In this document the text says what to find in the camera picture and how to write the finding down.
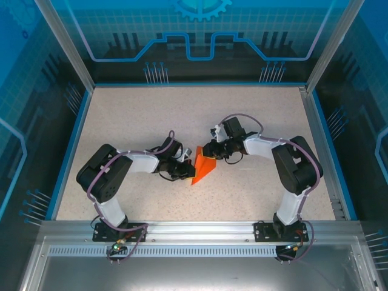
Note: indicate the aluminium side rail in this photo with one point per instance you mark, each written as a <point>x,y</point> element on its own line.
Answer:
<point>318,136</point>

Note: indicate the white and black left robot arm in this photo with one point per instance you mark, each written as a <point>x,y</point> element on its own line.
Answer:
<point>142,160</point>

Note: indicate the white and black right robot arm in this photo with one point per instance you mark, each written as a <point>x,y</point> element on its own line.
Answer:
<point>260,148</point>

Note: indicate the long aluminium base rail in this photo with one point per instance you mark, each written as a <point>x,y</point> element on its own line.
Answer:
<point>200,230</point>

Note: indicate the blue table edge strip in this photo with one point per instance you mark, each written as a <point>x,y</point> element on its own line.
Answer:
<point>197,84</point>
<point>331,142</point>
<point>72,151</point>

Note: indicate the blue printed enclosure panel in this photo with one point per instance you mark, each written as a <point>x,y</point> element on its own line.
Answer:
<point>194,36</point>
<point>363,121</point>
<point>30,121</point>

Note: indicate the slanted aluminium frame post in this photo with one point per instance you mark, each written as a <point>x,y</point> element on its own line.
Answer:
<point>333,45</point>
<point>67,45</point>

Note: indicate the grey sheet metal tray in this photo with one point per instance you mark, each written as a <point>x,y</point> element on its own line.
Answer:
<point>194,272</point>

